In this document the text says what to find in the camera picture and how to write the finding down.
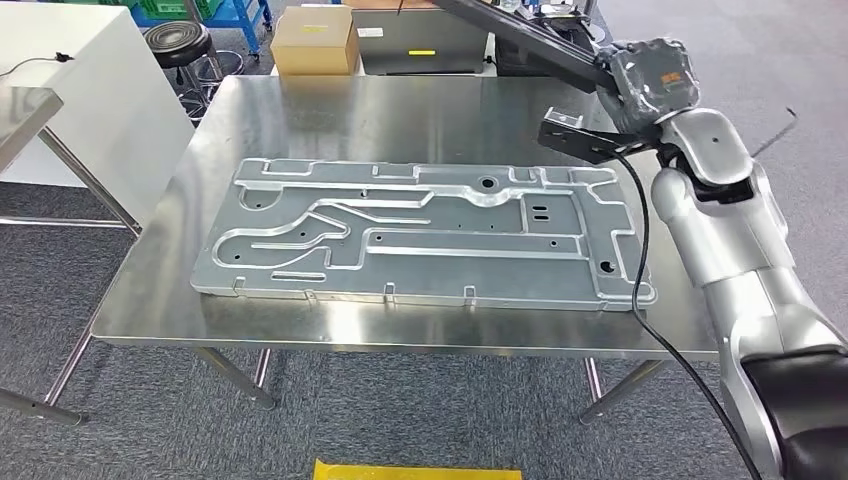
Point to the grey stamped metal plate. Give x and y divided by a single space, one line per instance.
430 265

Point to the brown cardboard box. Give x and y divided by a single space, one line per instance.
311 46

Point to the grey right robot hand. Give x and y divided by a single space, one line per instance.
649 79

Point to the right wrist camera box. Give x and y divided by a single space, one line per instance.
570 139

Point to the black round stool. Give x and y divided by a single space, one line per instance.
179 40

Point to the yellow floor tape square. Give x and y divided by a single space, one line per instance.
411 472

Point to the grey metal box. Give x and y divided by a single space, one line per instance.
424 33

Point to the stainless steel table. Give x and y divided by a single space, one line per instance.
26 112

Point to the white cabinet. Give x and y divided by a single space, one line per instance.
99 99

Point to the green plastic crate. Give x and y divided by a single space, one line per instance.
166 8

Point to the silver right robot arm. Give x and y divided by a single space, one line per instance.
729 232

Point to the black equipment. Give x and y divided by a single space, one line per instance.
517 63

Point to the stainless steel workbench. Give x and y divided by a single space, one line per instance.
397 119

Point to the long black plastic part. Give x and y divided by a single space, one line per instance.
530 40

